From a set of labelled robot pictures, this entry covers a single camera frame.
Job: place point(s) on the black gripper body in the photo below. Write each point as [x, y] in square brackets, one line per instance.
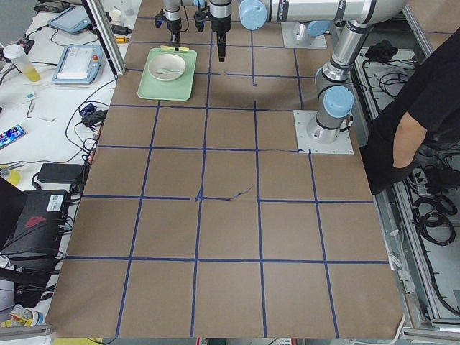
[219, 24]
[174, 26]

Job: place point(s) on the yellow plastic fork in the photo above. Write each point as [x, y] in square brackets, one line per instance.
[172, 49]

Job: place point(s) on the white round plate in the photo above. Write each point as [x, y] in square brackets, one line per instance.
[169, 61]

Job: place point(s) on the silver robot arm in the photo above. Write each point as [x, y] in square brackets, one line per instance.
[171, 16]
[272, 75]

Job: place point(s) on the grey-green plastic spoon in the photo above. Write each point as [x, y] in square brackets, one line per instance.
[165, 70]

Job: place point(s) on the light green tray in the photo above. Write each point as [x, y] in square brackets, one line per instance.
[175, 90]

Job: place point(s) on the white paper cup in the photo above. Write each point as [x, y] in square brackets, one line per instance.
[116, 17]

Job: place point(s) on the near blue teach pendant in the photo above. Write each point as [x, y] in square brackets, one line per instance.
[79, 64]

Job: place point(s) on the blue teach pendant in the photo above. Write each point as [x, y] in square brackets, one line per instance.
[79, 64]
[71, 20]

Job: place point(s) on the far blue teach pendant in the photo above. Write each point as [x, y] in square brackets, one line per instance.
[71, 20]

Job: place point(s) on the bottle with yellow liquid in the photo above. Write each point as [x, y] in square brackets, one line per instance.
[17, 55]

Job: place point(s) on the black power adapter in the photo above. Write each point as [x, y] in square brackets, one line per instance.
[59, 173]

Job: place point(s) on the smartphone on side table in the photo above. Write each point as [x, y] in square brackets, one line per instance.
[11, 135]

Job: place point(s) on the person in black clothes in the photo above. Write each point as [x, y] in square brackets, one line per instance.
[424, 113]

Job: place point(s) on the black computer case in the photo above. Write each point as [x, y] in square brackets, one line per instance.
[31, 230]

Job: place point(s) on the aluminium frame post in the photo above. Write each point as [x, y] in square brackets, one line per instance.
[100, 23]

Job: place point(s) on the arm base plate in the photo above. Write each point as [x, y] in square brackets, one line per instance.
[305, 35]
[313, 138]

